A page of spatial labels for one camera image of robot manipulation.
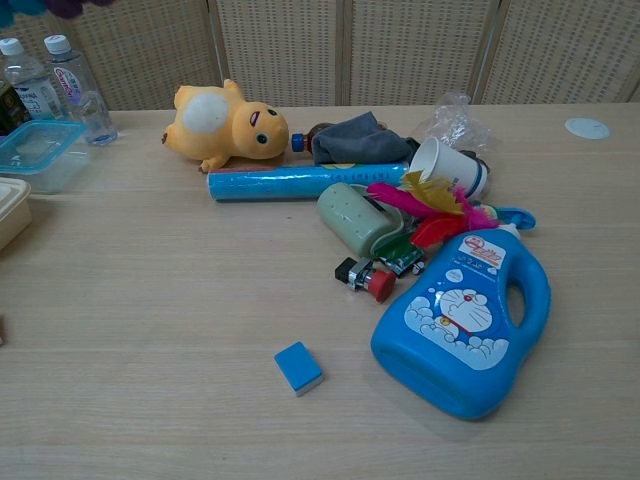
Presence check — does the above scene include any pale green lint roller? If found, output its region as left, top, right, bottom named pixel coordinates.
left=315, top=181, right=419, bottom=259

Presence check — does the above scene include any blue wrapped roll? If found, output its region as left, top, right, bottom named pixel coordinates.
left=206, top=160, right=411, bottom=204

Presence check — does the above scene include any green foil packet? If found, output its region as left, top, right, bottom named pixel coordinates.
left=376, top=234, right=427, bottom=278

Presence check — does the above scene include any cola bottle blue cap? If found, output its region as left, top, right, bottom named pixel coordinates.
left=290, top=123, right=387, bottom=154

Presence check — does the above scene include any grey cloth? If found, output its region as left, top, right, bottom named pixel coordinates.
left=311, top=111, right=419, bottom=167

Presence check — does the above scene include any colourful feather shuttlecock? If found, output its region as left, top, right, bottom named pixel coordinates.
left=366, top=169, right=502, bottom=249

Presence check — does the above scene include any small blue tile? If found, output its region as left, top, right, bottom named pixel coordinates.
left=273, top=340, right=326, bottom=398

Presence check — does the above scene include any white paper cup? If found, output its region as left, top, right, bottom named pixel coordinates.
left=408, top=136, right=490, bottom=202

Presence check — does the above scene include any yellow plush toy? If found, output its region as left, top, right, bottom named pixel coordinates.
left=160, top=78, right=292, bottom=174

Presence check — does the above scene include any blue detergent bottle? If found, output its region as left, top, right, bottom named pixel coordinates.
left=369, top=205, right=553, bottom=422

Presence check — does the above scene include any clear plastic bag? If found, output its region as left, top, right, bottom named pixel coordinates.
left=423, top=92, right=495, bottom=152

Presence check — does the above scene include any wicker folding screen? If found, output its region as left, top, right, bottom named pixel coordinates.
left=0, top=0, right=640, bottom=112

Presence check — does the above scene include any clear water bottle pink label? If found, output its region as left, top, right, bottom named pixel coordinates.
left=43, top=33, right=120, bottom=148

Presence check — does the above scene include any white round table grommet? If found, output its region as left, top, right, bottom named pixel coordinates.
left=564, top=116, right=613, bottom=140

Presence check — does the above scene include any clear container blue lid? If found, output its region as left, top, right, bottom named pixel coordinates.
left=0, top=118, right=95, bottom=196

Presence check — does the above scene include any beige takeout box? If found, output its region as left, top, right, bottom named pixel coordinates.
left=0, top=176, right=34, bottom=254

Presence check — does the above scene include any clear water bottle blue label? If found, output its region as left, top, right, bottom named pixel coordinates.
left=0, top=36, right=67, bottom=122

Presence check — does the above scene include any red push button switch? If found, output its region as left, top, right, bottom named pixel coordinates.
left=334, top=255, right=398, bottom=305

